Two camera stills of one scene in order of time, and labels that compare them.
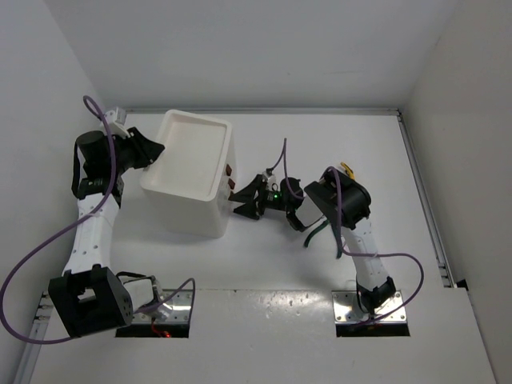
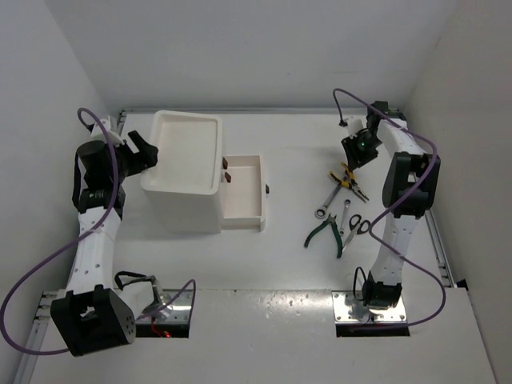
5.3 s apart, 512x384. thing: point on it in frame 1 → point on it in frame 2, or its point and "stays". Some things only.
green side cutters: [337, 240] stays
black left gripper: [146, 150] stays
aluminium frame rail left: [32, 352] stays
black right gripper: [247, 195] → [354, 157]
